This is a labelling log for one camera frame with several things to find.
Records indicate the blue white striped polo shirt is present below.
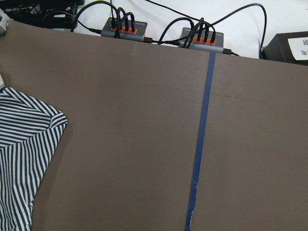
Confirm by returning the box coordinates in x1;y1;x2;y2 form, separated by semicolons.
0;87;68;231

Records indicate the far grey orange USB hub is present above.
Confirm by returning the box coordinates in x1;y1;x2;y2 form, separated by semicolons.
101;17;148;42

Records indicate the grey orange usb hub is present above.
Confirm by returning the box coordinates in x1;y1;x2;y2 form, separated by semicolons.
101;17;148;42
189;31;224;53

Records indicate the near grey orange USB hub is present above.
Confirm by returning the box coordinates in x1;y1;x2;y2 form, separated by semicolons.
189;31;224;53

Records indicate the black box with white label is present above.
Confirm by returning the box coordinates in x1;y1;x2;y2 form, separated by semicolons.
261;31;308;65

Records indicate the aluminium frame post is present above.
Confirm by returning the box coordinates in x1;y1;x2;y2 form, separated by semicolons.
0;9;9;36

